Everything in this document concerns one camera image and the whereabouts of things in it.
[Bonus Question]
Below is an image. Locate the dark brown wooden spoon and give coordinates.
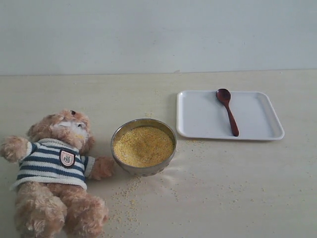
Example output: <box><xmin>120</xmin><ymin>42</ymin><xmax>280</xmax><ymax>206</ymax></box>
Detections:
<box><xmin>215</xmin><ymin>88</ymin><xmax>239</xmax><ymax>137</ymax></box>

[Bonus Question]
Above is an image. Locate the tan teddy bear striped sweater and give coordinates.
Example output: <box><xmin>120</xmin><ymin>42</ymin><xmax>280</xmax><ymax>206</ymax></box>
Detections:
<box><xmin>0</xmin><ymin>109</ymin><xmax>114</xmax><ymax>238</ymax></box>

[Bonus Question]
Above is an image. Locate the steel bowl of yellow millet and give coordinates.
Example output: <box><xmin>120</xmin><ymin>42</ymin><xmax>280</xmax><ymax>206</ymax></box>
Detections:
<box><xmin>110</xmin><ymin>119</ymin><xmax>177</xmax><ymax>177</ymax></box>

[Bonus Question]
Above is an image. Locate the white rectangular plastic tray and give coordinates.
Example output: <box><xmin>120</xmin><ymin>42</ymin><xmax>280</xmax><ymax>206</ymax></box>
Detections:
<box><xmin>176</xmin><ymin>90</ymin><xmax>285</xmax><ymax>141</ymax></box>

